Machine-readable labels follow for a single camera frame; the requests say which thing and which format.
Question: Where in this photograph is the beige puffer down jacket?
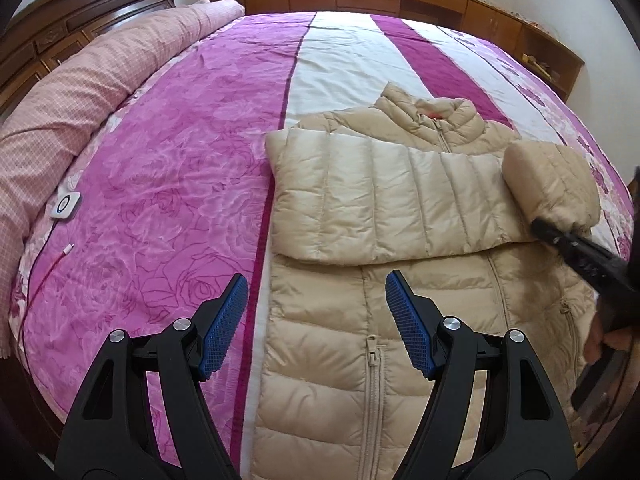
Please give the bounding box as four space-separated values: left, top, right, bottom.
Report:
248 84 601 479

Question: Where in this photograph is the white square controller device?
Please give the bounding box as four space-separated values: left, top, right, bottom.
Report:
49 191 82 221

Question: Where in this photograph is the magenta white floral bedspread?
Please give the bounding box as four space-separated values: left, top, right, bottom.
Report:
9 12 632 479

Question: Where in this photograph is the pink checkered rolled quilt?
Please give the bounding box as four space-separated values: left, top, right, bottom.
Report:
1 0 245 358

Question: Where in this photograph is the brown wooden cabinet row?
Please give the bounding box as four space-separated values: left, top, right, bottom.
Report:
197 0 586 103

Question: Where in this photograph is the dark wooden headboard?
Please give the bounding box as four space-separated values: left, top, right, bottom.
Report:
1 0 175 119

